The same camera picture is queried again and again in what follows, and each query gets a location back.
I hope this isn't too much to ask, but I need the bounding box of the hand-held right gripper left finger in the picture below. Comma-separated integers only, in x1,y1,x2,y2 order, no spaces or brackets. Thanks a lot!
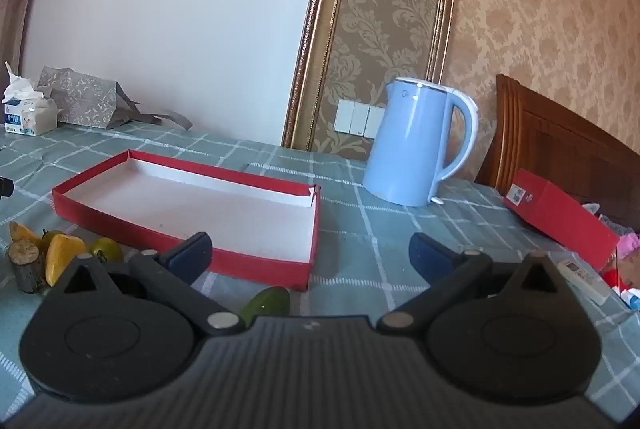
54,231,246,336

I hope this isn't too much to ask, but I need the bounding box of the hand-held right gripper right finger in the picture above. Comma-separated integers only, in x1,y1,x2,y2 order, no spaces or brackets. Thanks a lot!
376,232,571,335

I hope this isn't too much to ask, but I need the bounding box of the small yellow mango piece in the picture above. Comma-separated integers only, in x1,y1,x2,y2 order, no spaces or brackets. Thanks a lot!
9,221,43,251

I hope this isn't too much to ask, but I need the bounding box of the red cardboard tray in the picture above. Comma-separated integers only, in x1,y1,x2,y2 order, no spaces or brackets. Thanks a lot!
52,150,321,292

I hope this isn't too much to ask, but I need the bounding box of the light-topped sugarcane piece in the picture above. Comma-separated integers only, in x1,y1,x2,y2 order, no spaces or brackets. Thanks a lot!
6,239,42,295

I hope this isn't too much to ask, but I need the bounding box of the green orange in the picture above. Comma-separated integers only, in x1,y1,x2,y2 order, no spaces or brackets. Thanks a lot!
89,237,124,263

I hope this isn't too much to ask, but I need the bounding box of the short cucumber piece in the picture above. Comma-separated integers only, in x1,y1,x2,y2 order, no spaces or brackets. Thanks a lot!
237,286,291,325

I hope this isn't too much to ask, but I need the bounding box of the large yellow mango piece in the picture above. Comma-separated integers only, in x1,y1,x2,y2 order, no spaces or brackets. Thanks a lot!
44,233,87,288

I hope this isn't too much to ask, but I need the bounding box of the white tissue box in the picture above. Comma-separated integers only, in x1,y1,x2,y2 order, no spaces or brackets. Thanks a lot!
2,62,63,136

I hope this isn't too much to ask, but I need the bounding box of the green checked tablecloth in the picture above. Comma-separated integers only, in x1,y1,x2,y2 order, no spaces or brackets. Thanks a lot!
0,122,640,415

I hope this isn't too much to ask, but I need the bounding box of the light blue electric kettle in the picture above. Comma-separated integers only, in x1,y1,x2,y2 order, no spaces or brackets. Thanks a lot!
361,77,480,207

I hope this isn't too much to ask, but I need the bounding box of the grey patterned gift bag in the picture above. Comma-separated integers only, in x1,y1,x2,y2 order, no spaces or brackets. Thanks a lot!
37,66,193,131

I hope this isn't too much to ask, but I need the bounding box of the red cardboard box lid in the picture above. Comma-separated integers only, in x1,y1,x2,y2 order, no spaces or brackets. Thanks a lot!
502,168,621,272

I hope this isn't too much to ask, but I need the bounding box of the white remote control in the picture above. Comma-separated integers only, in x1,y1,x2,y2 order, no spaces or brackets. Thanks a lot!
556,258,612,306

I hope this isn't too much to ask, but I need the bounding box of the brown wooden headboard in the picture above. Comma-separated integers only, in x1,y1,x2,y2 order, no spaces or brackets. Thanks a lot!
474,73,640,230

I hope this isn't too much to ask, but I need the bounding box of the pink cloth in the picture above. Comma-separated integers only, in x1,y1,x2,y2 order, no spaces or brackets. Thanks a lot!
615,229,640,260

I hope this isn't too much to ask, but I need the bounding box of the white wall switch panel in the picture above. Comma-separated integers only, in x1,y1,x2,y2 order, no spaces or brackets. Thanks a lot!
334,98,387,139

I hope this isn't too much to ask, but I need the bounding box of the gold wall panel frame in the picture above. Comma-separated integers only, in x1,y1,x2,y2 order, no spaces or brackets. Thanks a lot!
281,0,461,155

